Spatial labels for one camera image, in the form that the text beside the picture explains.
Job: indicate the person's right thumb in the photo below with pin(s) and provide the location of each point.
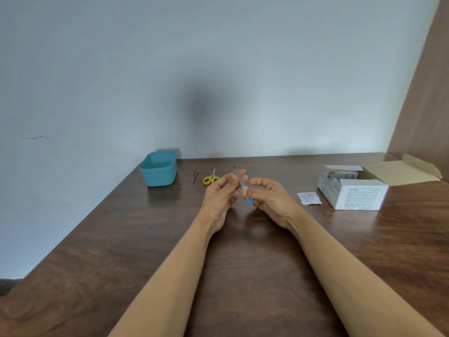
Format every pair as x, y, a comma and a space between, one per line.
252, 193

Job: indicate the person's left thumb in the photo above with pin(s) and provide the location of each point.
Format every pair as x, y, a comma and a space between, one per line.
234, 179

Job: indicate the teal plastic container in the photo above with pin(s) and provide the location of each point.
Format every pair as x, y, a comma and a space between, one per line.
158, 170

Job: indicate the stack of white sachets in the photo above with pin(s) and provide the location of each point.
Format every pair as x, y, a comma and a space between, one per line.
342, 176

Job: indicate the person's right hand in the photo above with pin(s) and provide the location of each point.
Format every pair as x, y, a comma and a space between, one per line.
275, 203

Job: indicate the brown wooden panel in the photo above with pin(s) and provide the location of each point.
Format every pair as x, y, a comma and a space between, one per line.
426, 101

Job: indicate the person's left forearm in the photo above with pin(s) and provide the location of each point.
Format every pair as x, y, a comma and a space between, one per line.
168, 277

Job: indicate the person's right forearm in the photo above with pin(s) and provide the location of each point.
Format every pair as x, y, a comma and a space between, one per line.
350, 277

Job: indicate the silver metal tweezers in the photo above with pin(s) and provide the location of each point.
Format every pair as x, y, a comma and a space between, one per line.
195, 174

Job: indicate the open white cardboard box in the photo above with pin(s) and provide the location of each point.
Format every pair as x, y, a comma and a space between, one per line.
361, 198

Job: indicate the white printed sachet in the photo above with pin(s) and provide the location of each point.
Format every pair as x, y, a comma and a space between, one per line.
309, 198

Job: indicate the person's left hand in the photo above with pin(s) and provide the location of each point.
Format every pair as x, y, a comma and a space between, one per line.
214, 203

